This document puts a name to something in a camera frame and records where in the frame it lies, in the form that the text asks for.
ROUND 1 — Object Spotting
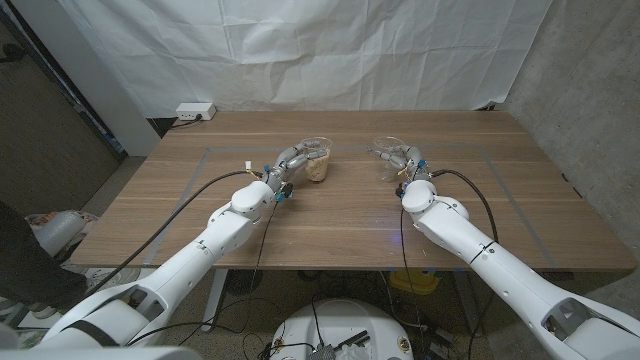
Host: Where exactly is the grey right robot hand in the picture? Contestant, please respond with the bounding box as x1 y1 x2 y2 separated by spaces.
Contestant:
367 144 431 184

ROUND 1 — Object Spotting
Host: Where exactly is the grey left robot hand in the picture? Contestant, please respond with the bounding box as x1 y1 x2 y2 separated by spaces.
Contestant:
262 140 331 194

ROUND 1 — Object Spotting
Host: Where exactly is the brown sugar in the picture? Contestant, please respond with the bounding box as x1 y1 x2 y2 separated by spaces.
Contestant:
304 152 331 183

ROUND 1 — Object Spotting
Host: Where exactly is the clear plastic cup green logo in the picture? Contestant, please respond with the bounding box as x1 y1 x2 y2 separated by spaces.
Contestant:
299 136 334 183

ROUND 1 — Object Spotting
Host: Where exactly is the grey tape outline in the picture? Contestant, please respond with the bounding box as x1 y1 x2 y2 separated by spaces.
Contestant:
144 144 556 269

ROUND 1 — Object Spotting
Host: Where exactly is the white power strip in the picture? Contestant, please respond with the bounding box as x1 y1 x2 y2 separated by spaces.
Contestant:
175 102 217 122

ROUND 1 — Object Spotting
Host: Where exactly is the white wrinkled backdrop sheet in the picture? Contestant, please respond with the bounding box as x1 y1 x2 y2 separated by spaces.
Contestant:
57 0 554 120

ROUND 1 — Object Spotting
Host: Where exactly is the yellow plastic container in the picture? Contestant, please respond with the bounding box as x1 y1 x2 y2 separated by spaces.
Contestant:
388 269 441 296

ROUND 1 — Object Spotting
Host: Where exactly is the black round floor object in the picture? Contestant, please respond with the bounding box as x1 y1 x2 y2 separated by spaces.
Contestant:
223 268 264 296

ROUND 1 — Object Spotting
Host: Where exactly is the grey table leg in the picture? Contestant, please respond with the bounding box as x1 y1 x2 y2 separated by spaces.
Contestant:
452 272 484 336

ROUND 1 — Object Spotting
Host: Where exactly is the white table leg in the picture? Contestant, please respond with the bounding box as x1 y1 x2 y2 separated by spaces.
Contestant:
201 268 229 333

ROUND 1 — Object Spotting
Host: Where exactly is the white robot torso base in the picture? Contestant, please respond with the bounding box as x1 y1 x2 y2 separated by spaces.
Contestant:
269 298 415 360

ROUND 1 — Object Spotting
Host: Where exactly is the grey bubble wrap roll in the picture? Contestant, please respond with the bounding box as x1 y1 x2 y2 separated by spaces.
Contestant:
30 210 86 259

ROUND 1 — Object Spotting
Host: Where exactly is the person in dark clothes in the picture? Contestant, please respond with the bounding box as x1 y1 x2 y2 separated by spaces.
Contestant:
0 202 89 311

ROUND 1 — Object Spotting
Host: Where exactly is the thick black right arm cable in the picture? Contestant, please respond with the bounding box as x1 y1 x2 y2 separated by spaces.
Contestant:
428 168 500 244

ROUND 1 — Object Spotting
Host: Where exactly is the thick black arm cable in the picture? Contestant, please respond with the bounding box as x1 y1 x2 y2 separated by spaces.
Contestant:
428 168 500 244
84 170 264 299

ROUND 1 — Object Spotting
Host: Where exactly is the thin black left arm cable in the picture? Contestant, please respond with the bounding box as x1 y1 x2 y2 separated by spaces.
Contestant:
127 198 281 347

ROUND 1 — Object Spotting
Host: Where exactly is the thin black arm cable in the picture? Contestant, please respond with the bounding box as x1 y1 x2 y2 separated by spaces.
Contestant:
127 198 281 347
398 204 426 346

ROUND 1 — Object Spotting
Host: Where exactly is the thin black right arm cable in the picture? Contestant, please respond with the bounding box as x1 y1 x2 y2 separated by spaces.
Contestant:
398 204 426 346

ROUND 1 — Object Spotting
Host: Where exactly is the black power strip cable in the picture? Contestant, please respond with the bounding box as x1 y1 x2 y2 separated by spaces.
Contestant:
169 115 204 130

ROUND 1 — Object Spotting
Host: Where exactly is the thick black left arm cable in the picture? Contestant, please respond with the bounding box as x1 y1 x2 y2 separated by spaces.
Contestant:
84 170 264 299

